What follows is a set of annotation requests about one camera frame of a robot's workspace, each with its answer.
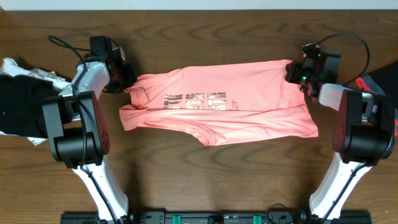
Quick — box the pink printed shirt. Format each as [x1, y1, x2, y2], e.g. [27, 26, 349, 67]
[119, 60, 318, 146]

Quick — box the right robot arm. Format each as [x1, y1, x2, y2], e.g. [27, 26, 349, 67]
[285, 44, 395, 223]

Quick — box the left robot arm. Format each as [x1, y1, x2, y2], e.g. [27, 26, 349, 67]
[42, 35, 137, 223]

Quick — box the red grey black garment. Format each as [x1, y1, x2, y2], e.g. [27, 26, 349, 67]
[355, 61, 398, 136]

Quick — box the black folded garment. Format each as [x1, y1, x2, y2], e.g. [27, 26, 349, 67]
[1, 75, 59, 139]

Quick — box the white patterned garment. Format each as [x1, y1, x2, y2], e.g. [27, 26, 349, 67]
[1, 58, 71, 146]

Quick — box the black mounting rail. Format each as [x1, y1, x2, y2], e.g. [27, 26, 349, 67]
[60, 206, 373, 224]

